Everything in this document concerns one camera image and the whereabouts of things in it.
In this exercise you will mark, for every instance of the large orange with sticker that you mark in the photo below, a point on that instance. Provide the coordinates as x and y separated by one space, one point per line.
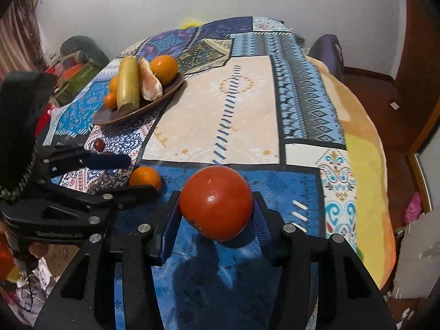
144 177

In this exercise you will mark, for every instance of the orange flat box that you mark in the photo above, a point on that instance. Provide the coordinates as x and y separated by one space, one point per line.
74 72

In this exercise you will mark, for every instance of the purple plate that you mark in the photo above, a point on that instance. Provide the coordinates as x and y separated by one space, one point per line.
151 105

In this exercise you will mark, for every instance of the purple backpack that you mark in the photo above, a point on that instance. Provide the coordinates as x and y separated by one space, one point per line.
326 56

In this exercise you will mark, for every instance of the peach yellow blanket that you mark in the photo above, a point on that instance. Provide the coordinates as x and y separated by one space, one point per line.
364 165

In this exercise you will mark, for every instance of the white sliding wardrobe door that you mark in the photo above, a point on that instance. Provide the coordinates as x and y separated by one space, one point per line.
428 165

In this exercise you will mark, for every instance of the pink slipper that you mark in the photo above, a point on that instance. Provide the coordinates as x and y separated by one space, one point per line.
412 208

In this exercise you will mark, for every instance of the large plain orange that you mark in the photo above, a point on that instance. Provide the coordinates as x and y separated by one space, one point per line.
165 69

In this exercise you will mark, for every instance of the yellow foam noodle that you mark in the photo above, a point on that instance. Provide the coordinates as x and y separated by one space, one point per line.
190 24

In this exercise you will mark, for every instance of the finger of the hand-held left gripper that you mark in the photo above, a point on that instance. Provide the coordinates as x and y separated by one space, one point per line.
110 160
137 192

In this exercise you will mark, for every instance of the white paper scrap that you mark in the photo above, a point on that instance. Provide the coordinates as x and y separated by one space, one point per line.
395 105

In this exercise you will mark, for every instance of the striped brown curtain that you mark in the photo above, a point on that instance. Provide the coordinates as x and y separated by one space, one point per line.
17 34

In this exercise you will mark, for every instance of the green patterned box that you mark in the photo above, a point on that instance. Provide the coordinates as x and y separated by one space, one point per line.
77 84

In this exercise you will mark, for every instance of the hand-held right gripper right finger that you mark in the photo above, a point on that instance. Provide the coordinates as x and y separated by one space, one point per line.
263 223

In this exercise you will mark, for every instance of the grey cushion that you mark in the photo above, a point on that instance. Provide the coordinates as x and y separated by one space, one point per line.
417 257

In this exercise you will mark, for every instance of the red tomato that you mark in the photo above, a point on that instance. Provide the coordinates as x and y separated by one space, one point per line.
216 199

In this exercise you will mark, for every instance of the small tangerine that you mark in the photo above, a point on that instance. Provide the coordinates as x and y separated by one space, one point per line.
113 84
110 100

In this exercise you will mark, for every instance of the blue patchwork blanket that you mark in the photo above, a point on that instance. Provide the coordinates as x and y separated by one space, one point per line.
251 110

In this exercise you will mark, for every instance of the peeled pomelo segment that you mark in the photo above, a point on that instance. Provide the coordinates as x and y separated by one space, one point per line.
149 82

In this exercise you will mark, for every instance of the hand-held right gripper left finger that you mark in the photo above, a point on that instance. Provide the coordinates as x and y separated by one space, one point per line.
168 223

